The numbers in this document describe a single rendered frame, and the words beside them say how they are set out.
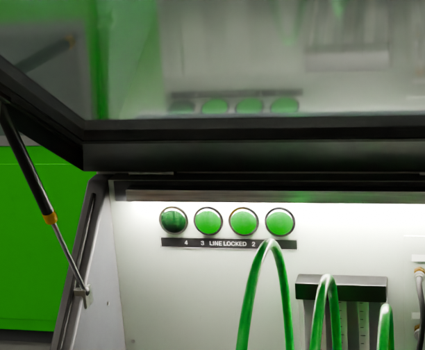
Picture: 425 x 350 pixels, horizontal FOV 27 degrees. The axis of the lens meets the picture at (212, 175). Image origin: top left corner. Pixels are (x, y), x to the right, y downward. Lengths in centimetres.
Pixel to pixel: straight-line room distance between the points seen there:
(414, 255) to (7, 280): 294
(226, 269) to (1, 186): 259
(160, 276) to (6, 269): 265
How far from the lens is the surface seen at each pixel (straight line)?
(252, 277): 110
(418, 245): 141
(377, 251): 142
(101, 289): 146
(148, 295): 153
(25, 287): 412
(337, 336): 134
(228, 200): 139
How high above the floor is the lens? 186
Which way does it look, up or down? 16 degrees down
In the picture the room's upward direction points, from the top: 4 degrees counter-clockwise
